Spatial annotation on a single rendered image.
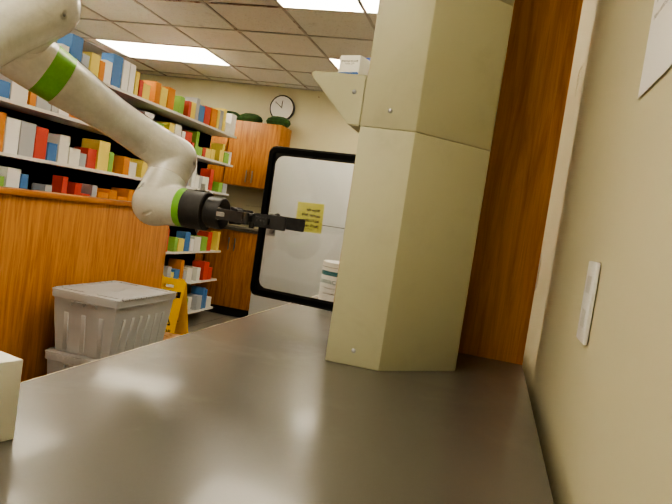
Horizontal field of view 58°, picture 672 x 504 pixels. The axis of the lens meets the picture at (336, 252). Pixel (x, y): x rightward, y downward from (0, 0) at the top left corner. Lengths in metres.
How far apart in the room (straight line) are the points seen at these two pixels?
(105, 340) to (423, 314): 2.35
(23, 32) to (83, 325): 2.35
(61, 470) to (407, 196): 0.78
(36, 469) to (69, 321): 2.81
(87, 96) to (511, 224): 1.02
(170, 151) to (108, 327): 1.92
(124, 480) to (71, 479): 0.05
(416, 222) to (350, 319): 0.23
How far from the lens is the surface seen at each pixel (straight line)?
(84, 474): 0.68
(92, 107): 1.48
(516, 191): 1.56
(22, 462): 0.71
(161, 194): 1.49
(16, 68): 1.45
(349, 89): 1.25
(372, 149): 1.22
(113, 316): 3.32
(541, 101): 1.59
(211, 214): 1.43
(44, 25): 1.28
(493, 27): 1.36
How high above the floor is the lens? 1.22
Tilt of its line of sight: 3 degrees down
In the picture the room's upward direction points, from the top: 9 degrees clockwise
